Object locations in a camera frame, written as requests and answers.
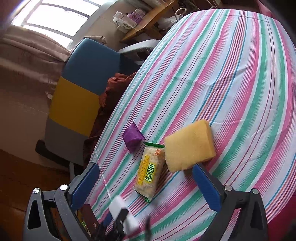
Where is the green cracker packet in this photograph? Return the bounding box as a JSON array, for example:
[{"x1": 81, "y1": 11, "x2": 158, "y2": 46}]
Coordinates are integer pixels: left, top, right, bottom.
[{"x1": 134, "y1": 143, "x2": 165, "y2": 202}]

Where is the white foam block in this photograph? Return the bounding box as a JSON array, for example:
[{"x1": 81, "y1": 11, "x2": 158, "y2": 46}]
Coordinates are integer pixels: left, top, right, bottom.
[{"x1": 108, "y1": 195, "x2": 139, "y2": 235}]

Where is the blue yellow grey headboard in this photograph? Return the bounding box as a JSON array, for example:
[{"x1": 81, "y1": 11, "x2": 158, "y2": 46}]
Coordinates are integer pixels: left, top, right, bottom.
[{"x1": 43, "y1": 38, "x2": 142, "y2": 166}]

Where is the white chair armrest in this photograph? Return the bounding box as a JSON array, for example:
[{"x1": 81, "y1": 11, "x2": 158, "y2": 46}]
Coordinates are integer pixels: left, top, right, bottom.
[{"x1": 118, "y1": 39, "x2": 160, "y2": 65}]

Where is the purple snack packet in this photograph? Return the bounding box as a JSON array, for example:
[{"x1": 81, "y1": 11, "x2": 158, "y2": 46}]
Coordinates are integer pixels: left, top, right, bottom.
[{"x1": 122, "y1": 122, "x2": 145, "y2": 153}]

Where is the pink window curtain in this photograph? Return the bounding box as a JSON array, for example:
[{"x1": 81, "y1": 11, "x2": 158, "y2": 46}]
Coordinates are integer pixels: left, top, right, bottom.
[{"x1": 0, "y1": 24, "x2": 71, "y2": 98}]

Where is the purple small box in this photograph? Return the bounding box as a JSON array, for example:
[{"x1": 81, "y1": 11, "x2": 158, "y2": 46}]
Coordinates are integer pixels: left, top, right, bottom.
[{"x1": 127, "y1": 9, "x2": 147, "y2": 24}]

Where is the striped bed sheet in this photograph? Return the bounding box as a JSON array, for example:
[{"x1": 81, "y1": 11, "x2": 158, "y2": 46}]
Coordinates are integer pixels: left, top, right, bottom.
[{"x1": 87, "y1": 9, "x2": 295, "y2": 240}]

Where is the dark red blanket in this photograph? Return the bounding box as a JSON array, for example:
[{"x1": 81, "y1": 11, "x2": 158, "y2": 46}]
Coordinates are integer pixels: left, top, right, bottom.
[{"x1": 83, "y1": 72, "x2": 137, "y2": 168}]

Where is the yellow sponge block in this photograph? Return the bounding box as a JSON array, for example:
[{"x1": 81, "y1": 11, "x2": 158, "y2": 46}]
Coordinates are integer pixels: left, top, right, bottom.
[{"x1": 164, "y1": 120, "x2": 216, "y2": 173}]

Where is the white product box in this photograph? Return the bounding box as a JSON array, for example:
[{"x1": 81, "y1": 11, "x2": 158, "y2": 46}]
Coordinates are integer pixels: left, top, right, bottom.
[{"x1": 113, "y1": 11, "x2": 138, "y2": 34}]

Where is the wooden side table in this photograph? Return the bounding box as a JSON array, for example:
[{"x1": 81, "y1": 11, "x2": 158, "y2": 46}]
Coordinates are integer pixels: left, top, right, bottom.
[{"x1": 120, "y1": 1, "x2": 178, "y2": 43}]

